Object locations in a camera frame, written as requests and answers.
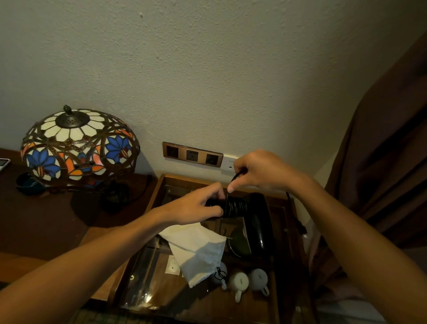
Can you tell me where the dark round bowl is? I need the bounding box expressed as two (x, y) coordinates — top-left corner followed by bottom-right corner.
(16, 172), (46, 196)

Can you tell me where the person's left hand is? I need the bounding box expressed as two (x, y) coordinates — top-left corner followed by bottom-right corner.
(159, 182), (227, 228)

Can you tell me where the dark green round dish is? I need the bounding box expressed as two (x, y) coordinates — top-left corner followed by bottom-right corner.
(228, 227), (253, 258)

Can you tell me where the white ceramic cup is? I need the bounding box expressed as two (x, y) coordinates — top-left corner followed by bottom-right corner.
(248, 268), (270, 297)
(228, 272), (250, 304)
(213, 262), (228, 290)

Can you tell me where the black hair dryer cord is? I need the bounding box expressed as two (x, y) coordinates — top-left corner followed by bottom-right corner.
(223, 170), (249, 219)

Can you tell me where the person's right forearm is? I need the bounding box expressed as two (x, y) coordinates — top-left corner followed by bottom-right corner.
(290, 174), (427, 324)

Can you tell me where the bronze wall socket panel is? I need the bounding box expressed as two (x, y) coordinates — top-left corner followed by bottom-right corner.
(162, 142), (224, 168)

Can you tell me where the white drawstring cloth bag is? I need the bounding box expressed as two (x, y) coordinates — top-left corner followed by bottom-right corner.
(158, 222), (228, 289)

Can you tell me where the brown curtain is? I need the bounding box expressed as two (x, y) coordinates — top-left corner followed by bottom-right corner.
(306, 30), (427, 302)

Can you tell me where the person's left forearm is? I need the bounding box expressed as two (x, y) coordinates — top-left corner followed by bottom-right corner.
(0, 206), (167, 324)

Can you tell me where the stained glass table lamp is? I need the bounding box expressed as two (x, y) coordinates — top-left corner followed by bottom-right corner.
(20, 105), (141, 214)

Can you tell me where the person's right hand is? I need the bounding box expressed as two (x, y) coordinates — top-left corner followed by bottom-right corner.
(227, 149), (303, 198)

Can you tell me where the black hair dryer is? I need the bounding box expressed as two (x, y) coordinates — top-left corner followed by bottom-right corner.
(204, 192), (276, 258)

